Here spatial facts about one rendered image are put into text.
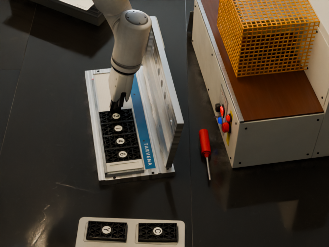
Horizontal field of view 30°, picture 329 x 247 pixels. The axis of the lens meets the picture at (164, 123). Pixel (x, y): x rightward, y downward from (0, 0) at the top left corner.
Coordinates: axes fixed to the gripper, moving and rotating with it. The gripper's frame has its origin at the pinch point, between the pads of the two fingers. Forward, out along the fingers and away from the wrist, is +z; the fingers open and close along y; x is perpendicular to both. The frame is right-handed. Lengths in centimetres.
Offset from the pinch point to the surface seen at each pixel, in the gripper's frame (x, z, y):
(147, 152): 7.1, 1.2, 17.3
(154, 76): 10.9, -7.9, -4.4
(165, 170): 10.9, 0.5, 24.4
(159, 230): 5.9, 1.3, 43.1
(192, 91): 25.1, -0.5, -6.5
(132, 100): 5.8, 1.5, -3.6
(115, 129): -0.8, 1.6, 8.4
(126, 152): 0.9, 1.3, 17.4
